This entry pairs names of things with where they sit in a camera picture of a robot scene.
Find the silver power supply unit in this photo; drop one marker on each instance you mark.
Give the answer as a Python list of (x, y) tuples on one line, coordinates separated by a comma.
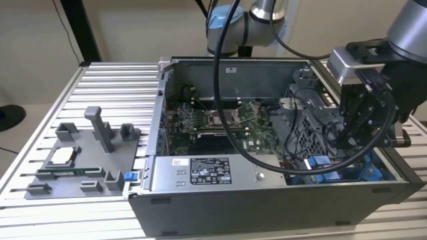
[(167, 177)]

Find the hard disk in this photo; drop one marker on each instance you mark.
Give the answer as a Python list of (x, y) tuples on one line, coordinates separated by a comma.
[(320, 160)]

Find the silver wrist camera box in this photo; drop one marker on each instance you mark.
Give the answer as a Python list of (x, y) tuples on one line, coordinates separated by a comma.
[(348, 65)]

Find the black graphics card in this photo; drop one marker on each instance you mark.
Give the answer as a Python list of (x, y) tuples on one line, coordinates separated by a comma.
[(207, 145)]

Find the black upright post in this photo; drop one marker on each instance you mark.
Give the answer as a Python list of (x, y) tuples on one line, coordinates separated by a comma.
[(83, 32)]

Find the green motherboard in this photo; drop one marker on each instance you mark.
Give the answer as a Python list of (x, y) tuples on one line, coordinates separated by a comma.
[(261, 135)]

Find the dark grey open PC case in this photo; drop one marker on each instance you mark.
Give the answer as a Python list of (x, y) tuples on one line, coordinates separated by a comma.
[(250, 215)]

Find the grey perforated disk bay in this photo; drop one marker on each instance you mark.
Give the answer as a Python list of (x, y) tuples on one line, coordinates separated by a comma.
[(310, 140)]

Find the CPU socket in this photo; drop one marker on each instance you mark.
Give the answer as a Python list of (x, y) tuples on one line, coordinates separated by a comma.
[(225, 118)]

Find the black round stand base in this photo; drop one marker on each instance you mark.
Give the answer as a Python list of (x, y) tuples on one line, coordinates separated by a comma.
[(11, 117)]

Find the blue drive carrier tab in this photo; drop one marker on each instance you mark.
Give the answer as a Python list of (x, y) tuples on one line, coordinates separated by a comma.
[(329, 177)]

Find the black RAM slot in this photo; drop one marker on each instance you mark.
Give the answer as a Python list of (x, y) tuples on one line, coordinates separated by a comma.
[(207, 103)]

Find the blue case latch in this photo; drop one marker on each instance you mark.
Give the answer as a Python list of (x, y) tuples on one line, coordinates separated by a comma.
[(131, 176)]

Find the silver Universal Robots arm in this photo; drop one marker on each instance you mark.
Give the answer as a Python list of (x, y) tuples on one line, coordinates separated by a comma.
[(410, 32)]

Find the grey case hinge bracket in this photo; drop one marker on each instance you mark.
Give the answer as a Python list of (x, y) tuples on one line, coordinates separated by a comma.
[(165, 63)]

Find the silver CPU chip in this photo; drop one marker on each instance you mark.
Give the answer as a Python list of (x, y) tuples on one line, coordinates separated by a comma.
[(62, 155)]

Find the grey plastic parts rack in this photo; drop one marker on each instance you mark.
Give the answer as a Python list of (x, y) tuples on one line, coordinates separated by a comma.
[(87, 160)]

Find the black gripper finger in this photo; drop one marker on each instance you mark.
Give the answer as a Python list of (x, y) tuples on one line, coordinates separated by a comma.
[(348, 127), (370, 135)]

